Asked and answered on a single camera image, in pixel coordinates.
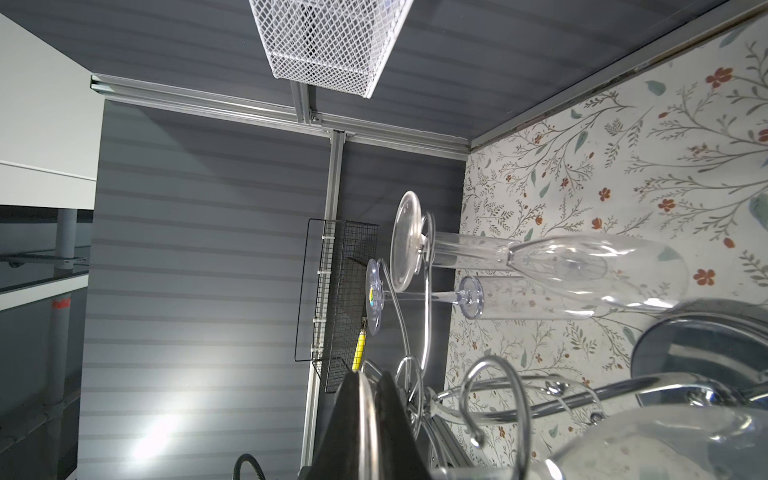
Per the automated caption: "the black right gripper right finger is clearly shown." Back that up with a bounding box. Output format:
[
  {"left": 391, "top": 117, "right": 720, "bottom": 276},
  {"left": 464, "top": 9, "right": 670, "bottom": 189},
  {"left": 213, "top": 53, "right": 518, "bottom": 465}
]
[{"left": 375, "top": 372, "right": 430, "bottom": 480}]

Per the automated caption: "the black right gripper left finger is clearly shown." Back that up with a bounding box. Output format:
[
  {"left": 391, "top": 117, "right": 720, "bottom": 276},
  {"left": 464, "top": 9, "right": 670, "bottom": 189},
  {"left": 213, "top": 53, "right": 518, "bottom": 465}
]
[{"left": 307, "top": 372, "right": 360, "bottom": 480}]

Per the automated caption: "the clear wine glass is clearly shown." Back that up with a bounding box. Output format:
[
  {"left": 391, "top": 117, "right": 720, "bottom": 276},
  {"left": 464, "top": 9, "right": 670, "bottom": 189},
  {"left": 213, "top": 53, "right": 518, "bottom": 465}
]
[
  {"left": 432, "top": 232, "right": 520, "bottom": 271},
  {"left": 365, "top": 259, "right": 598, "bottom": 334},
  {"left": 389, "top": 191, "right": 689, "bottom": 311},
  {"left": 376, "top": 356, "right": 767, "bottom": 479}
]

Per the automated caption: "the chrome wine glass rack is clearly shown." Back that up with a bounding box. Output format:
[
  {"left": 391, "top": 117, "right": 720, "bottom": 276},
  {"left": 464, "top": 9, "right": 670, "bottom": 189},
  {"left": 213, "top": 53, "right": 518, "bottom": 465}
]
[{"left": 374, "top": 212, "right": 768, "bottom": 480}]

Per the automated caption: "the yellow black tool in basket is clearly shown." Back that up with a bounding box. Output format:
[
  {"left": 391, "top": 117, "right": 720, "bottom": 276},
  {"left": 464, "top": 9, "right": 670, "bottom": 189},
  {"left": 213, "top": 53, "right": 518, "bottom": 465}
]
[{"left": 351, "top": 317, "right": 367, "bottom": 372}]

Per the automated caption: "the black wire basket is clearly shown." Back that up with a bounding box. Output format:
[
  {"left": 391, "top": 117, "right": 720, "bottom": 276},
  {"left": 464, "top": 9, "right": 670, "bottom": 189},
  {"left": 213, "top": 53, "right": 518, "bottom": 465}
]
[{"left": 294, "top": 218, "right": 379, "bottom": 393}]

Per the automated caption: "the aluminium frame profile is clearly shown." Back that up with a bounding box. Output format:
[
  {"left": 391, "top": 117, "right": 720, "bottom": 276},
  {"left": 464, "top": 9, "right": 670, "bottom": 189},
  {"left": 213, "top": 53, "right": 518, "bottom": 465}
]
[{"left": 89, "top": 0, "right": 768, "bottom": 472}]

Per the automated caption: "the white wire mesh basket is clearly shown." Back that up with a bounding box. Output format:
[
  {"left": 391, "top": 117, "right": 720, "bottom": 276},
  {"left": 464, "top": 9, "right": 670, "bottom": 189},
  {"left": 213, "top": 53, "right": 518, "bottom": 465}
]
[{"left": 249, "top": 0, "right": 413, "bottom": 99}]

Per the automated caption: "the white table outside enclosure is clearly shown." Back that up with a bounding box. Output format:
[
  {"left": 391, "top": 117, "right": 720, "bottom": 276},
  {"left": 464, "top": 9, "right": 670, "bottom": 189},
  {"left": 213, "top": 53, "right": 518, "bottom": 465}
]
[{"left": 1, "top": 17, "right": 104, "bottom": 479}]

